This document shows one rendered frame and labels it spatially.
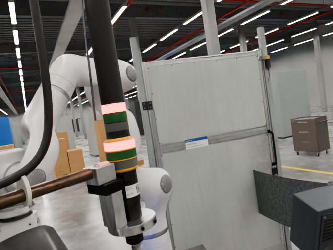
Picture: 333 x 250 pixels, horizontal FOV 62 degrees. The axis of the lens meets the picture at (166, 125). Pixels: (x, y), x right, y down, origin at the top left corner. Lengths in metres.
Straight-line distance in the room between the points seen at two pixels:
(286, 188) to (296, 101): 8.40
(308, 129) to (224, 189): 4.88
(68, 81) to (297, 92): 10.13
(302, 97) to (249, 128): 8.39
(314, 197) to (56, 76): 0.89
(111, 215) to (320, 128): 6.94
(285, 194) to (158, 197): 1.57
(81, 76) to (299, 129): 6.69
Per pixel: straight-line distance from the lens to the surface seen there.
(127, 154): 0.38
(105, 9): 0.41
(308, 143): 7.25
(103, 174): 0.36
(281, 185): 2.38
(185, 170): 2.34
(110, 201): 0.38
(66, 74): 0.86
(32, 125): 0.76
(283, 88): 10.20
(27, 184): 0.32
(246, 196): 2.64
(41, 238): 0.51
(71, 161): 7.89
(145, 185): 0.95
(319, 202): 1.03
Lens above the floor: 1.60
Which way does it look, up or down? 3 degrees down
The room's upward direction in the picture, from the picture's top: 9 degrees counter-clockwise
